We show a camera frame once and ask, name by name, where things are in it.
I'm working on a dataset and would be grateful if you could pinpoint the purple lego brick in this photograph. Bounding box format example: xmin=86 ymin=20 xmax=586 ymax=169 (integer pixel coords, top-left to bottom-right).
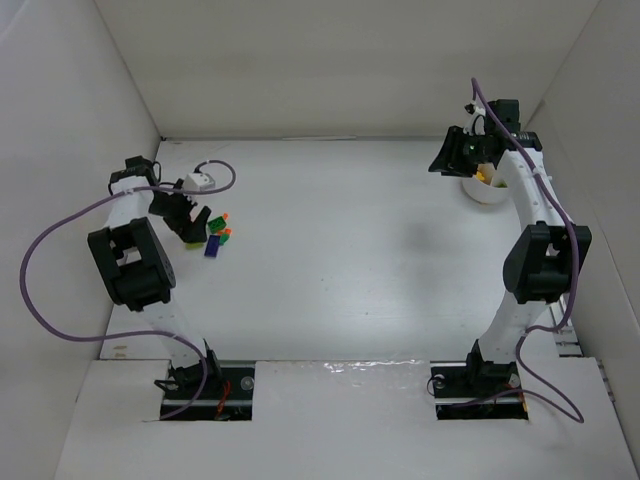
xmin=204 ymin=235 xmax=221 ymax=258

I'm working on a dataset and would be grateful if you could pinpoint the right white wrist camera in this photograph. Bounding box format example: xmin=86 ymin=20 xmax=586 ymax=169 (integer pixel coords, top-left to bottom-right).
xmin=463 ymin=101 xmax=486 ymax=136

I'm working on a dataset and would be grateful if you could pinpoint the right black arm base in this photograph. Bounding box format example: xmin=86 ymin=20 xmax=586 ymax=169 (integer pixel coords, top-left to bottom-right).
xmin=428 ymin=361 xmax=528 ymax=421

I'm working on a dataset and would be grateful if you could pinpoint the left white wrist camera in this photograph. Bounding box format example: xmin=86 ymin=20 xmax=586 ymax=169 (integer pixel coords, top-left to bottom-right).
xmin=183 ymin=172 xmax=216 ymax=192

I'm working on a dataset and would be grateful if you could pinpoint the white divided round container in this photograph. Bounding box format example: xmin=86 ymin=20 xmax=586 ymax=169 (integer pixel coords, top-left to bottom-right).
xmin=461 ymin=163 xmax=509 ymax=205

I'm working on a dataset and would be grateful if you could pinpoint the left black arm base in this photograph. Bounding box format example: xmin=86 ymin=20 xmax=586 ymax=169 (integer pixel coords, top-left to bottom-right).
xmin=154 ymin=362 xmax=256 ymax=422

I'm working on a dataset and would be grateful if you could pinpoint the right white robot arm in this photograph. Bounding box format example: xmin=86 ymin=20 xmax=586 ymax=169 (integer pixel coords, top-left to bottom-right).
xmin=429 ymin=99 xmax=592 ymax=398

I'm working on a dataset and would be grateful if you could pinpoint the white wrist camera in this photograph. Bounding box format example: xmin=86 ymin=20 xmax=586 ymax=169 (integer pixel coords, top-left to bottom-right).
xmin=463 ymin=101 xmax=486 ymax=136
xmin=183 ymin=172 xmax=216 ymax=192

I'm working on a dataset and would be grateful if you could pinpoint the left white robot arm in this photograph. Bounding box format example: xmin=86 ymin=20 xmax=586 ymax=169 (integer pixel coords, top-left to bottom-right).
xmin=87 ymin=156 xmax=223 ymax=390

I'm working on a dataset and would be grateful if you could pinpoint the dark green lego brick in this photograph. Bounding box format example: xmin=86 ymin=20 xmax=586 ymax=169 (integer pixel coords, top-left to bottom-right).
xmin=207 ymin=216 xmax=227 ymax=235

